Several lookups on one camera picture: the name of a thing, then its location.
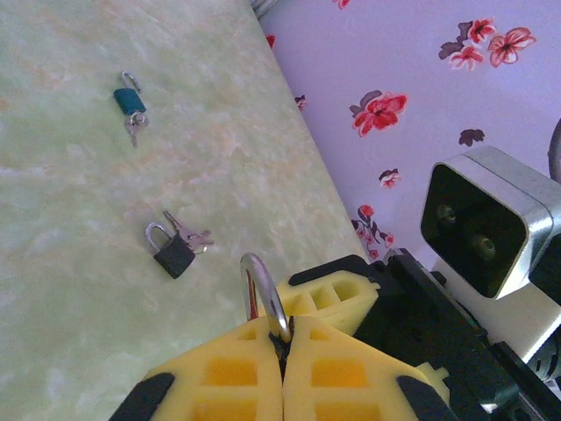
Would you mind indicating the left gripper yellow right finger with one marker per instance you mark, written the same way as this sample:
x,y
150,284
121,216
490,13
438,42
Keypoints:
x,y
342,377

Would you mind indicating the blue padlock key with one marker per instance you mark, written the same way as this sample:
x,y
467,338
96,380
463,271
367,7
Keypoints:
x,y
133,129

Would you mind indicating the black padlock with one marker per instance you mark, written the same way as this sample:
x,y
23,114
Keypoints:
x,y
175,259

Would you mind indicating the black padlock keys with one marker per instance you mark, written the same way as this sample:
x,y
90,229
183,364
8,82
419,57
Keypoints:
x,y
193,239

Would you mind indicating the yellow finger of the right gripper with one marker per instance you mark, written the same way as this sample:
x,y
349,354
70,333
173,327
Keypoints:
x,y
436,377
328,294

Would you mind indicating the blue padlock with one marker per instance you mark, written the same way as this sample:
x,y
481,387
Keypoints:
x,y
129,101

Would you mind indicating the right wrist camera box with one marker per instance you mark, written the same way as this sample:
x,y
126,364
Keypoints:
x,y
473,228

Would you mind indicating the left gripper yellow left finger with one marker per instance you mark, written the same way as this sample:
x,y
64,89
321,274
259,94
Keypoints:
x,y
228,377

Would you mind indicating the red padlock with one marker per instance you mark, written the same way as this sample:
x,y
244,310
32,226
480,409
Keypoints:
x,y
267,289

